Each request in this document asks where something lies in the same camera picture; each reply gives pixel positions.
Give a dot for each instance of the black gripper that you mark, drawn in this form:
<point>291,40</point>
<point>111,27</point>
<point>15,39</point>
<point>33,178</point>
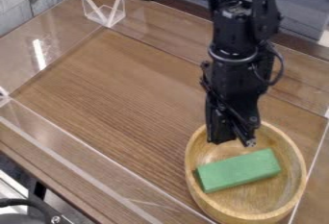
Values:
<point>234,80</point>

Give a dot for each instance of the green rectangular block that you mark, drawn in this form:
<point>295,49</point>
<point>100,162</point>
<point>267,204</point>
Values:
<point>237,170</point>

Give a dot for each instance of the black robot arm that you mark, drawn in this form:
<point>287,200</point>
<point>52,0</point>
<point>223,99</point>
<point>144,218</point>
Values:
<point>245,23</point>

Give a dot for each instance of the brown wooden bowl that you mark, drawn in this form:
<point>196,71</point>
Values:
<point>245,185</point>

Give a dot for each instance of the clear acrylic corner bracket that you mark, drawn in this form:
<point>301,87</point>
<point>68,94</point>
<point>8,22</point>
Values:
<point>104,15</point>

